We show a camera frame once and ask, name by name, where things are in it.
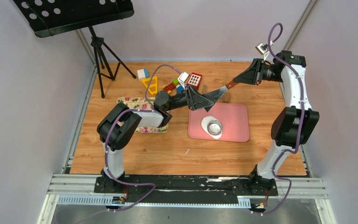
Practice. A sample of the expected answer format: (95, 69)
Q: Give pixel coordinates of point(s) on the red window toy brick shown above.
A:
(194, 80)

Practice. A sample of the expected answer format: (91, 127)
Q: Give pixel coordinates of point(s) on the floral rectangular tray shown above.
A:
(140, 103)

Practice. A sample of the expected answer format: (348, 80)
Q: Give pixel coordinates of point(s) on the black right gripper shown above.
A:
(253, 74)

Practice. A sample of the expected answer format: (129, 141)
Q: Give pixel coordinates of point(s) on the black tripod stand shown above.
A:
(102, 65)

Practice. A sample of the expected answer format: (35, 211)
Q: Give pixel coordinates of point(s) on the blue green white brick stack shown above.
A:
(179, 88)

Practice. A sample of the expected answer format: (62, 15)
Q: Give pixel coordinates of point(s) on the red toy brick car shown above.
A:
(172, 86)

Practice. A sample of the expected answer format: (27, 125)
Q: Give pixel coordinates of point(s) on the metal dough scraper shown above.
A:
(229, 86)

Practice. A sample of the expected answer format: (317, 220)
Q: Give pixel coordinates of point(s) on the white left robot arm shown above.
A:
(118, 127)

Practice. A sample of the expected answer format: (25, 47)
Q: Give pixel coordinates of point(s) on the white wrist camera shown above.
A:
(263, 50)
(183, 78)

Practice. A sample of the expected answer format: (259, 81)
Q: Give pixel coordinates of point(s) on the yellow triangular toy frame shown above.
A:
(151, 84)

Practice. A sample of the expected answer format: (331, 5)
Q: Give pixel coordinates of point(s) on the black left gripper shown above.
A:
(197, 101)

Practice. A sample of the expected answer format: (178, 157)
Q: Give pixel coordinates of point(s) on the black perforated stand shelf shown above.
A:
(52, 17)

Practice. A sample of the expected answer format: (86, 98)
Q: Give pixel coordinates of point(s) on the pink rectangular tray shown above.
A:
(233, 117)

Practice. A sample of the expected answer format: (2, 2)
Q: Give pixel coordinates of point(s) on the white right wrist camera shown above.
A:
(263, 50)

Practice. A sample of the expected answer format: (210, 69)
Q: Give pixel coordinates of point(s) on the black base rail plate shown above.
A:
(186, 189)

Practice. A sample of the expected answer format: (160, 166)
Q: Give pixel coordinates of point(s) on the white dough ball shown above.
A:
(212, 127)

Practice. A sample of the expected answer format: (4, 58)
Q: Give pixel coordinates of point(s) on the wooden dough roller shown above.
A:
(227, 97)

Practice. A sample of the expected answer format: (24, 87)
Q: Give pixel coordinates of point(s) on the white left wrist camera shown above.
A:
(183, 78)

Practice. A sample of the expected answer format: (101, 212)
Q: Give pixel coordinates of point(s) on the white and blue toy block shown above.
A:
(142, 74)

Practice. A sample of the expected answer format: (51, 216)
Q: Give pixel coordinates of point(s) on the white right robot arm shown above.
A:
(294, 124)

